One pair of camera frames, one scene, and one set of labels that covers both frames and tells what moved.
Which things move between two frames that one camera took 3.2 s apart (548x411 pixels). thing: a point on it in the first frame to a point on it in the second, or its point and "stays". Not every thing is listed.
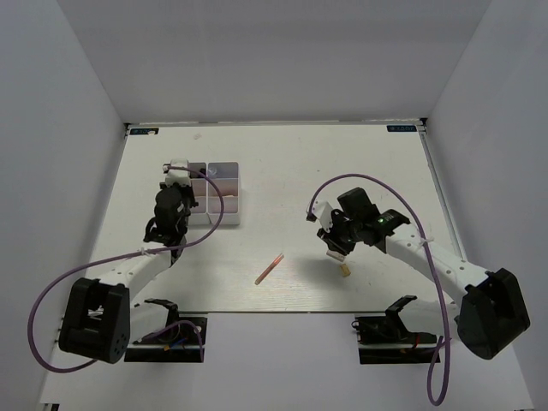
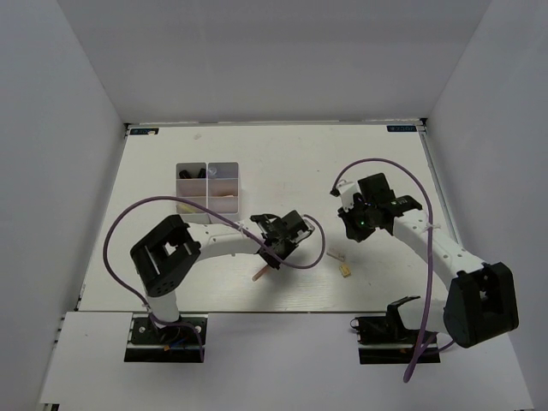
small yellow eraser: x=344 y=270 stays
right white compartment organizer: x=227 y=175 stays
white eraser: x=336 y=255 stays
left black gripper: x=188 y=190 to x=271 y=259
